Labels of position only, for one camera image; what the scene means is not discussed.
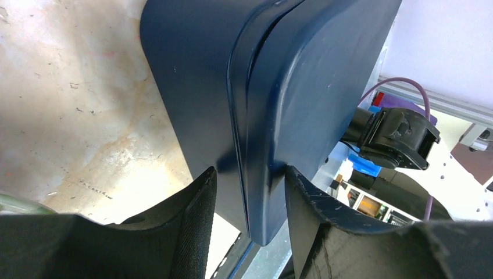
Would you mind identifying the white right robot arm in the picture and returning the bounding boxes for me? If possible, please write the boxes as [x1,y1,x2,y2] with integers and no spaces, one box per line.
[340,108,492,221]

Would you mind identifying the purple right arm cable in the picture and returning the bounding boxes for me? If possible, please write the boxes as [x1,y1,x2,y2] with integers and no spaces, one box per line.
[358,77,435,222]

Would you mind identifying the blue storage bin background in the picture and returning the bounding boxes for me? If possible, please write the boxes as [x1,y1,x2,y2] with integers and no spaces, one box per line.
[348,153,382,177]

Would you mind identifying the white leaf-print tray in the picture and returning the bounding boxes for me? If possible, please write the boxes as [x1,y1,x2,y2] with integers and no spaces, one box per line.
[1,193,56,214]

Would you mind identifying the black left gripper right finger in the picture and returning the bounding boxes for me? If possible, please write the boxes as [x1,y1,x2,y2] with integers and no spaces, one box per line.
[285,166,492,278]

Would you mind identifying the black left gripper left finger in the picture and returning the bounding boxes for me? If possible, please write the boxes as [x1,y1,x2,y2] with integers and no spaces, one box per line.
[1,167,217,278]

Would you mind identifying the dark blue box lid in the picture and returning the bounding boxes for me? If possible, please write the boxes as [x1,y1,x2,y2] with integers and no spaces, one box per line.
[228,1,401,246]

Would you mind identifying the blue chocolate box with insert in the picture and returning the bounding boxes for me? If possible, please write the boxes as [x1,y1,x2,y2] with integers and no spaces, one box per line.
[140,1,299,243]

